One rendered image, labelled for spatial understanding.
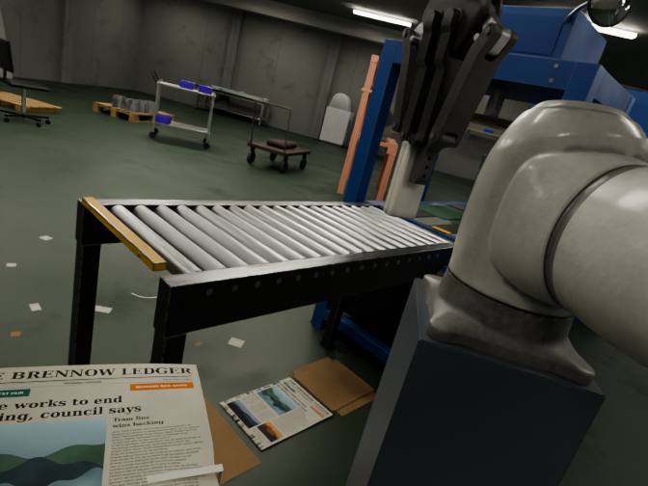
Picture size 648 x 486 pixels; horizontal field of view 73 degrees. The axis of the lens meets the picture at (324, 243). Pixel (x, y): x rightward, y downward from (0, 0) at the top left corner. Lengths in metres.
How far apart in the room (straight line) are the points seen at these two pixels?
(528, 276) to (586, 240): 0.08
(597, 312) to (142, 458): 0.45
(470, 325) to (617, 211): 0.20
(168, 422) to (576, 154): 0.52
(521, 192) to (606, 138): 0.09
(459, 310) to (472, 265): 0.05
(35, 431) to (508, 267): 0.52
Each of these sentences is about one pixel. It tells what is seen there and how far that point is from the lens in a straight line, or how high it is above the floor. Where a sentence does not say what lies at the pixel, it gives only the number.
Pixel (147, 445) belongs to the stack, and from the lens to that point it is 0.55.
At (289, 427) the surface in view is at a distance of 1.85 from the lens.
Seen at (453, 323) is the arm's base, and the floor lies 1.02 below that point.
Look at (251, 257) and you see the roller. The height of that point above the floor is 0.79.
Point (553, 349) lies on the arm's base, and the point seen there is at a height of 1.02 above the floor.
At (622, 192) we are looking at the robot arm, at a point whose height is 1.20.
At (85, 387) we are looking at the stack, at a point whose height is 0.83.
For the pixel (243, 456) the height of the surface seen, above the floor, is 0.00.
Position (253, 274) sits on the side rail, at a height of 0.80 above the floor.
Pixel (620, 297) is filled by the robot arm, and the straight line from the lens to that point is 0.40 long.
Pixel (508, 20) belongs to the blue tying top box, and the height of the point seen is 1.69.
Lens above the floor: 1.22
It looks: 18 degrees down
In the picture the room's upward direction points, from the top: 14 degrees clockwise
